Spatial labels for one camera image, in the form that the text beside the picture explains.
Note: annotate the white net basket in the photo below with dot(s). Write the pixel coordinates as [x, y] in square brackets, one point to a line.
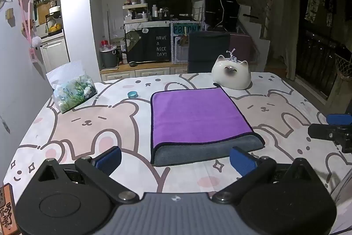
[343, 69]

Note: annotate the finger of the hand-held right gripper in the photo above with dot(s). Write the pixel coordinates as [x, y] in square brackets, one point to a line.
[341, 119]
[320, 131]

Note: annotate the bear print tablecloth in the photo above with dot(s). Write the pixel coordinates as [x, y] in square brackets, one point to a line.
[96, 125]

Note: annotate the dark chair back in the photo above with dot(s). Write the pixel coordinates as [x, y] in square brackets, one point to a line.
[207, 52]

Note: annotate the floral tissue packet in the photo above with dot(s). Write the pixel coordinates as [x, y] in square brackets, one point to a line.
[73, 87]

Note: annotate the wooden low cabinet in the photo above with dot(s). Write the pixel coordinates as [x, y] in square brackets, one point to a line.
[143, 71]

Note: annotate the pale curtain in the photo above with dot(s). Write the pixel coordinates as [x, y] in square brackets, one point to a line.
[293, 31]

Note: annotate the white cat-shaped ceramic holder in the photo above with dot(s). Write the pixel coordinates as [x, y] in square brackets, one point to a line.
[231, 75]

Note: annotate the white rice cooker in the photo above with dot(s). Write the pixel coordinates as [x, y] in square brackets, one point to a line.
[54, 11]

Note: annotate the maroon chair back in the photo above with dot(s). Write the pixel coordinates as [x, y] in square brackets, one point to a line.
[243, 50]

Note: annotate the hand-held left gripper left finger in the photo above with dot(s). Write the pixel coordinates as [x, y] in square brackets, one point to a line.
[109, 160]

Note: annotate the yellow pot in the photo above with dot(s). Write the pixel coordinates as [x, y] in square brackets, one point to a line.
[54, 28]

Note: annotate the red printed tag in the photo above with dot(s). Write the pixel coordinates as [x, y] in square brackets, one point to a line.
[7, 210]

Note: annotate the wooden wall block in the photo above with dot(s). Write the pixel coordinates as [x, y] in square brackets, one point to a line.
[10, 17]

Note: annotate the purple and grey towel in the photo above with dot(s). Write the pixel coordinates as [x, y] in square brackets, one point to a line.
[192, 113]

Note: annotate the grey trash bin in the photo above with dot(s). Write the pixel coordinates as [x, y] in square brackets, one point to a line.
[108, 58]

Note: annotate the black printed cabinet curtain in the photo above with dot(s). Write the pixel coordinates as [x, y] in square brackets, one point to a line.
[152, 43]

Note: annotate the black jacket with white trim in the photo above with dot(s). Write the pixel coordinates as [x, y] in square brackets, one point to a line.
[221, 5]

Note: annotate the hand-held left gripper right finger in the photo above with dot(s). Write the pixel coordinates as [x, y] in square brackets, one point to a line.
[242, 162]

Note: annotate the white shelf rack with bottles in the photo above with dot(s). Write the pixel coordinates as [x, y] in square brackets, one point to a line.
[136, 13]

